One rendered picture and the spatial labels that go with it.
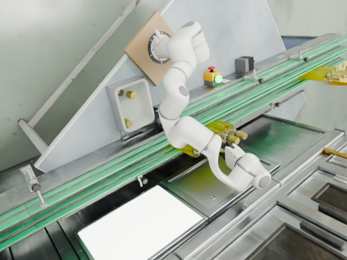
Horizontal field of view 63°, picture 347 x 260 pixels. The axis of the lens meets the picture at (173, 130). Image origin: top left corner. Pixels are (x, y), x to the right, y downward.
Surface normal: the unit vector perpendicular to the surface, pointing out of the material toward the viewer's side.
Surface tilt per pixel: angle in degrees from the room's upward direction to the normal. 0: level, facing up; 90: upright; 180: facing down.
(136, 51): 0
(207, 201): 90
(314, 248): 90
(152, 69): 0
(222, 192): 90
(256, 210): 90
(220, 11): 0
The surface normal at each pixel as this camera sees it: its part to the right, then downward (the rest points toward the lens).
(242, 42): 0.61, 0.27
